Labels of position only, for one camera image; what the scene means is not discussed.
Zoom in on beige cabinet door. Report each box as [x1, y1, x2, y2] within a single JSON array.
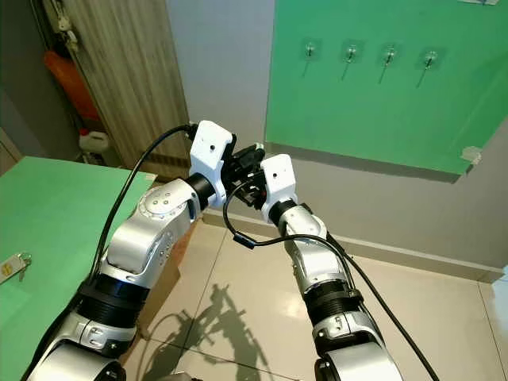
[[0, 125, 21, 173]]

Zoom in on white plastic jug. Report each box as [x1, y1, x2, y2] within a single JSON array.
[[79, 127, 110, 154]]

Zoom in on wooden door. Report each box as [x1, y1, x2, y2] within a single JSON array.
[[59, 0, 193, 180]]

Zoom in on green board on box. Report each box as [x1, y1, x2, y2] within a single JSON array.
[[0, 156, 160, 381]]

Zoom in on small clear tape piece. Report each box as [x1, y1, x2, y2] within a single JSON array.
[[458, 144, 484, 167]]

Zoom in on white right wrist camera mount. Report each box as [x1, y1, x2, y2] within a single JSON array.
[[260, 153, 299, 210]]

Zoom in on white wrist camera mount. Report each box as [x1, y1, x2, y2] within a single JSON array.
[[189, 120, 237, 200], [260, 153, 299, 210]]

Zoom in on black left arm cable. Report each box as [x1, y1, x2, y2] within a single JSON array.
[[98, 122, 201, 272]]

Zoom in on green wall board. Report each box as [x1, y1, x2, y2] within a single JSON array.
[[264, 0, 508, 176]]

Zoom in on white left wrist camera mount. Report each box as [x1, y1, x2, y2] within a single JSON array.
[[189, 120, 237, 200]]

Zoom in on pale door handle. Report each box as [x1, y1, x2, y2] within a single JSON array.
[[55, 11, 77, 53]]

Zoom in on orange bag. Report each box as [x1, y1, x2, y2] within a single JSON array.
[[44, 48, 101, 125]]

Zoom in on key with white tag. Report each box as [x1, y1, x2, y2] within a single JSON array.
[[0, 252, 33, 283]]

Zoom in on pale blue box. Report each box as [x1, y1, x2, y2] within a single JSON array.
[[493, 268, 508, 320]]

